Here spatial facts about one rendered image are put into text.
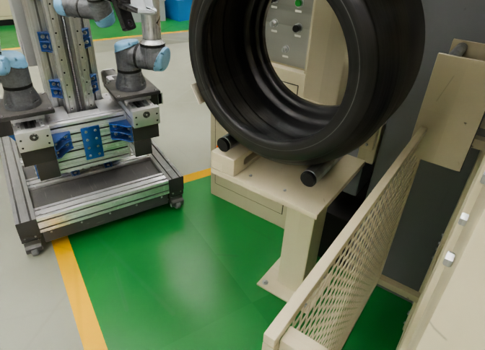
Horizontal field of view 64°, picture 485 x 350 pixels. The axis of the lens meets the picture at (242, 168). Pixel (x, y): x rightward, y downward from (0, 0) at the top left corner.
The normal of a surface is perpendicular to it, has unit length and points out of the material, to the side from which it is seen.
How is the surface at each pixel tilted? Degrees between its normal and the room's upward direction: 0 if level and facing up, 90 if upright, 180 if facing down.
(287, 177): 0
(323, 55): 90
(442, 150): 90
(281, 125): 12
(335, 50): 90
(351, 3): 83
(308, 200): 0
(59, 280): 0
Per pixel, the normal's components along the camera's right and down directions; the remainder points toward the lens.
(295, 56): -0.58, 0.42
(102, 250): 0.04, -0.84
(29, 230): 0.53, 0.48
